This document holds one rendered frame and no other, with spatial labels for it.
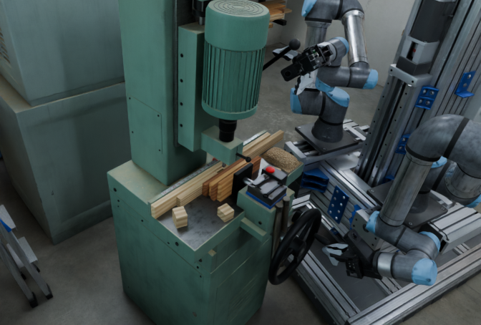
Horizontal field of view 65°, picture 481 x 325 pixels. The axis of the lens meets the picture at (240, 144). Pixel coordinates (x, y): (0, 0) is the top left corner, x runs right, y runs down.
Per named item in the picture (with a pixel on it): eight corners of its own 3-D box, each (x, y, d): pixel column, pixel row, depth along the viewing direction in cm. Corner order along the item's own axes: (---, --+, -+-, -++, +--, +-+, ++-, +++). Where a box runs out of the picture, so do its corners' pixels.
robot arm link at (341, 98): (346, 124, 172) (355, 98, 164) (318, 122, 172) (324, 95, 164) (341, 111, 182) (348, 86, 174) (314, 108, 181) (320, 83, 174)
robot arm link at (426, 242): (411, 220, 123) (399, 238, 116) (447, 238, 118) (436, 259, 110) (403, 235, 128) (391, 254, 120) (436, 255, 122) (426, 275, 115)
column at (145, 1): (165, 187, 143) (161, -10, 102) (129, 161, 154) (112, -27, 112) (207, 162, 158) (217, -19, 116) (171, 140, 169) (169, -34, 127)
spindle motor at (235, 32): (232, 128, 109) (243, 21, 91) (190, 104, 118) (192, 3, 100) (268, 108, 121) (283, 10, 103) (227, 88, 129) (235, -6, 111)
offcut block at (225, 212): (224, 222, 119) (225, 215, 117) (217, 215, 121) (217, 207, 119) (233, 217, 121) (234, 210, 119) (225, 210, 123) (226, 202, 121)
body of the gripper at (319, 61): (306, 46, 116) (326, 39, 124) (287, 59, 122) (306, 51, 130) (318, 68, 116) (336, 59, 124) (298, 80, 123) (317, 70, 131)
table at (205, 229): (216, 284, 107) (217, 271, 104) (148, 226, 122) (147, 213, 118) (322, 185, 147) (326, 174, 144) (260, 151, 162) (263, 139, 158)
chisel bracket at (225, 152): (228, 170, 127) (230, 149, 122) (199, 151, 134) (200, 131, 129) (242, 160, 132) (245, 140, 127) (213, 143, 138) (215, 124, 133)
